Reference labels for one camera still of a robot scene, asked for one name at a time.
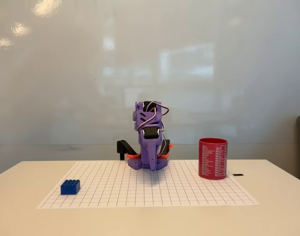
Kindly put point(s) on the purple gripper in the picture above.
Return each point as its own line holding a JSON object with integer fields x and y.
{"x": 150, "y": 147}

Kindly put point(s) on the blue toy brick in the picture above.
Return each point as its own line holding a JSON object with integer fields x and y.
{"x": 70, "y": 188}

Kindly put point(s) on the purple robot arm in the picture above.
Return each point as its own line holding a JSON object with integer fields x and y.
{"x": 144, "y": 115}

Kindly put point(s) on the red printed cup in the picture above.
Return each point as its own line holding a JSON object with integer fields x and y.
{"x": 212, "y": 159}

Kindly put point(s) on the black clamp with orange pad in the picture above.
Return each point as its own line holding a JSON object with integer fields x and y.
{"x": 122, "y": 146}
{"x": 166, "y": 147}

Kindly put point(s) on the white grid paper mat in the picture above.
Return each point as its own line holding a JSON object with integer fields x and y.
{"x": 140, "y": 189}

